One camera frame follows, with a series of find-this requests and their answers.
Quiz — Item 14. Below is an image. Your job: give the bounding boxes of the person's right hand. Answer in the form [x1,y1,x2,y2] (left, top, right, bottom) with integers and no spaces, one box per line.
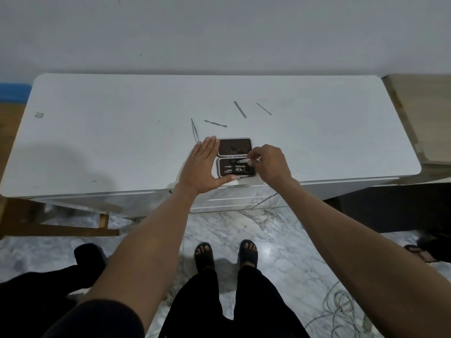
[247,144,294,189]

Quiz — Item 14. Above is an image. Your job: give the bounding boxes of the light wooden cabinet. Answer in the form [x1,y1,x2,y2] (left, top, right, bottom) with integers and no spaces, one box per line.
[381,73,451,174]

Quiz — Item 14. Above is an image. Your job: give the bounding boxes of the white table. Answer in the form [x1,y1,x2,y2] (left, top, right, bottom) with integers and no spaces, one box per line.
[0,73,423,219]

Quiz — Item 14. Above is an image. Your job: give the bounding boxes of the brown sandal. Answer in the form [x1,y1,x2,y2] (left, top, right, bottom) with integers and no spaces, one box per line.
[404,244,442,264]

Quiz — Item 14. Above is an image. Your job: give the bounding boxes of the black slide sandal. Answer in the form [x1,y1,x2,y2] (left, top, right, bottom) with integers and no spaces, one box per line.
[239,239,259,269]
[194,242,216,274]

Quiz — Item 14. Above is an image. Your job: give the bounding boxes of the blue skirting strip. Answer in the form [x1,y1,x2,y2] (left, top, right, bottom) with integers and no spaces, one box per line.
[0,81,32,103]

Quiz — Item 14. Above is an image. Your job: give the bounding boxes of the wooden frame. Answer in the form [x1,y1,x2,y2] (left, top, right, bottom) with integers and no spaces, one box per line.
[0,195,121,240]

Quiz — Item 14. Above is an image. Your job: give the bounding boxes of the person's left hand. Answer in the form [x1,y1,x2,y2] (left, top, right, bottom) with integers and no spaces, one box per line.
[175,136,238,195]

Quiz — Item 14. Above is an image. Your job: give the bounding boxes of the black manicure kit case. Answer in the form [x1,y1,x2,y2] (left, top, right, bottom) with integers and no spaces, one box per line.
[215,137,257,179]

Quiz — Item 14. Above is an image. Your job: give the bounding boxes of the person's right forearm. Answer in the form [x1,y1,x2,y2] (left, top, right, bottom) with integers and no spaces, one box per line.
[272,177,451,338]

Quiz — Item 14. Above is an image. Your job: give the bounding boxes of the person's black trousers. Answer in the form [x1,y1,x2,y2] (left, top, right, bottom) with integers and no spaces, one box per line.
[158,265,311,338]

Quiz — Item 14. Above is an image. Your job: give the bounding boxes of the person's dark shirt sleeve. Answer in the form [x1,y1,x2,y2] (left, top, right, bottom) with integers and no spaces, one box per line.
[42,300,146,338]

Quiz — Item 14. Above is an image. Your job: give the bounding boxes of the white cable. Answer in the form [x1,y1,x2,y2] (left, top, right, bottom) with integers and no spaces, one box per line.
[304,281,375,338]

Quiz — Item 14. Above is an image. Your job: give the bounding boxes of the person's left forearm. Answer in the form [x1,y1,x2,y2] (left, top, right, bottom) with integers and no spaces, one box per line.
[75,183,202,333]

